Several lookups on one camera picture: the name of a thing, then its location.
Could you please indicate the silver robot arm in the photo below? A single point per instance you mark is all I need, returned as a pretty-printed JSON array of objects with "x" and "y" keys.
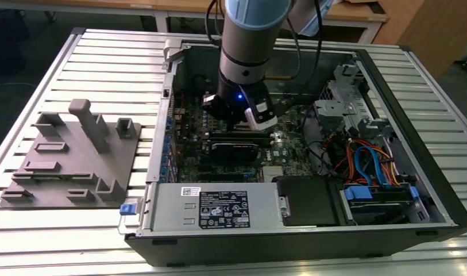
[{"x": 249, "y": 51}]

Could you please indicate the black RAM slot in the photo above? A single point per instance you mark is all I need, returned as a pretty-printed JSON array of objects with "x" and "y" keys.
[{"x": 219, "y": 132}]

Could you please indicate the black expansion slot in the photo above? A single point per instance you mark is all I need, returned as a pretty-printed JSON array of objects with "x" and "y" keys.
[
  {"x": 226, "y": 180},
  {"x": 222, "y": 174}
]

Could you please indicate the black graphics card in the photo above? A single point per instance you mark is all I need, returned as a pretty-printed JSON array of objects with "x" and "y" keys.
[{"x": 233, "y": 151}]

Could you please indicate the green motherboard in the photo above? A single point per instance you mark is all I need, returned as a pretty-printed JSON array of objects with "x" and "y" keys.
[{"x": 290, "y": 145}]

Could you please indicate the grey case latch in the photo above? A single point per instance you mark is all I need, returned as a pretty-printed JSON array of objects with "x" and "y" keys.
[{"x": 171, "y": 47}]

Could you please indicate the silver chipset heatsink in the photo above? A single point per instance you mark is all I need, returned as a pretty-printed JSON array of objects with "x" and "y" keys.
[{"x": 275, "y": 170}]

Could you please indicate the silver metal drive cage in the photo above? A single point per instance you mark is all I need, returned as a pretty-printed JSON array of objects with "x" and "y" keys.
[{"x": 333, "y": 110}]

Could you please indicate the white barcode label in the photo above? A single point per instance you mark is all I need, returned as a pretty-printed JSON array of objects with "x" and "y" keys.
[{"x": 189, "y": 191}]

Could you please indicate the black power supply label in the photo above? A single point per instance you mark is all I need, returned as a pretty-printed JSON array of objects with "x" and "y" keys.
[{"x": 223, "y": 210}]

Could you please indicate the silver power supply unit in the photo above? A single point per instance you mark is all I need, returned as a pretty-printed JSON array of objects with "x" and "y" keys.
[{"x": 171, "y": 207}]

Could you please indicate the black plastic shroud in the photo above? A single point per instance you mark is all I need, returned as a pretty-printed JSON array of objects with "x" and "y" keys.
[{"x": 310, "y": 201}]

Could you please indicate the wooden desk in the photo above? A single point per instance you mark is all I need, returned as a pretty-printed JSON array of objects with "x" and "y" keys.
[{"x": 355, "y": 15}]

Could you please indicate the grey parts rack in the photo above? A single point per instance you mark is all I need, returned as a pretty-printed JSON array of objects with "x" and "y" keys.
[{"x": 83, "y": 172}]

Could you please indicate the blue disk carrier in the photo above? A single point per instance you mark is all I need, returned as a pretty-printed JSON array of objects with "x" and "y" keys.
[{"x": 355, "y": 193}]

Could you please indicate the blue plastic latch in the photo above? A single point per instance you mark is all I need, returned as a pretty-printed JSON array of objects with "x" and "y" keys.
[{"x": 127, "y": 210}]

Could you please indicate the black PC case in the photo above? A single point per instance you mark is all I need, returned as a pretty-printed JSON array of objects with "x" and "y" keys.
[{"x": 294, "y": 250}]

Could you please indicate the wooden cabinet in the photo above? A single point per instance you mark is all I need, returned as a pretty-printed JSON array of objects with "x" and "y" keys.
[{"x": 429, "y": 28}]

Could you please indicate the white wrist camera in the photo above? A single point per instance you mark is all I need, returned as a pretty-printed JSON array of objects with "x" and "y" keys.
[{"x": 262, "y": 122}]

